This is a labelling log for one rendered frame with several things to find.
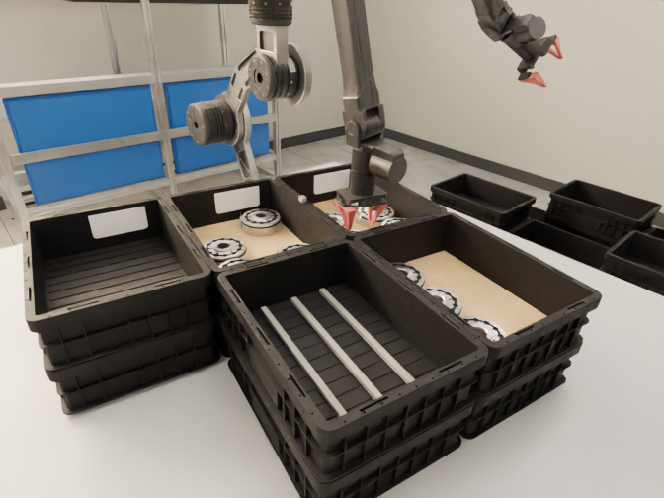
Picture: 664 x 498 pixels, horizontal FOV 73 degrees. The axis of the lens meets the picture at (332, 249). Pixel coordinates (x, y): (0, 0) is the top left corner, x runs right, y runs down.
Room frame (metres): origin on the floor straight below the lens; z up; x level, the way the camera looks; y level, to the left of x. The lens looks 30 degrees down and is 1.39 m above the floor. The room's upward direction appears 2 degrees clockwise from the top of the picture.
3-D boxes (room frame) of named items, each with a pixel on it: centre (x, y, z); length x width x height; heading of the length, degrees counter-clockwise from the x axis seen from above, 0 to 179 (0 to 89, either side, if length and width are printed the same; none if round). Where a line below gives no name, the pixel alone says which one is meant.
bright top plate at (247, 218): (1.07, 0.19, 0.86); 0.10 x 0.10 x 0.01
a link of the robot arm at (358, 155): (0.95, -0.07, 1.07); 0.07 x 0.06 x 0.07; 43
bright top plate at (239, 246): (0.90, 0.25, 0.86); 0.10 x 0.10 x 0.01
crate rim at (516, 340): (0.76, -0.27, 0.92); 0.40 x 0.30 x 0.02; 32
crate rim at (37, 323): (0.78, 0.45, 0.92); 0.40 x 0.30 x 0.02; 32
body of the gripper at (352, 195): (0.96, -0.06, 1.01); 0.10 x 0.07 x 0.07; 118
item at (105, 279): (0.78, 0.45, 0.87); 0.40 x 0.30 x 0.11; 32
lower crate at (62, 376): (0.78, 0.45, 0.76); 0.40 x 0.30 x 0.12; 32
